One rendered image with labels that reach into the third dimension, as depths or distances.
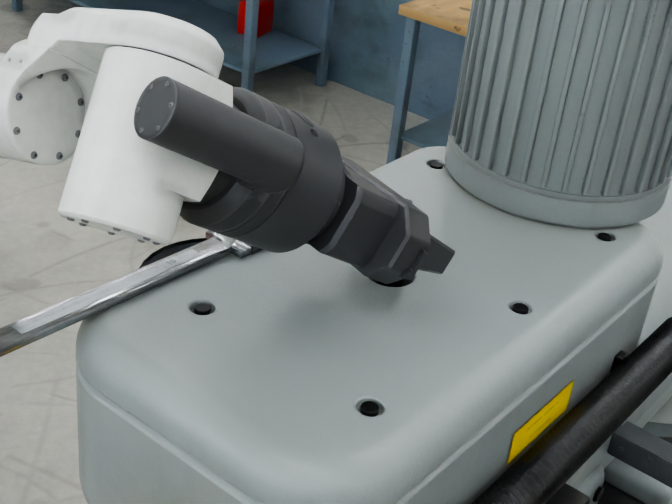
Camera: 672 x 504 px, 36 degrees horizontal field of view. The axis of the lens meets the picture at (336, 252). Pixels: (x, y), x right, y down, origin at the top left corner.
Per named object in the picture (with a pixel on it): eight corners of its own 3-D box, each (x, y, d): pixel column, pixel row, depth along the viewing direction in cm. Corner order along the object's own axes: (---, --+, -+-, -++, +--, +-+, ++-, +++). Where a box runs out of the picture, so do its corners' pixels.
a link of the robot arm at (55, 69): (207, 202, 59) (47, 173, 66) (248, 55, 60) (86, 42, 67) (132, 170, 54) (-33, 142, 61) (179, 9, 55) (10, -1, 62)
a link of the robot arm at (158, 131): (178, 256, 67) (24, 207, 59) (222, 99, 68) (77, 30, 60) (297, 280, 59) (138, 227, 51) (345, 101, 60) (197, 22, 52)
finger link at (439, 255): (431, 277, 75) (377, 256, 71) (454, 239, 75) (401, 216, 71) (444, 287, 74) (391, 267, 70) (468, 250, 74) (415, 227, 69)
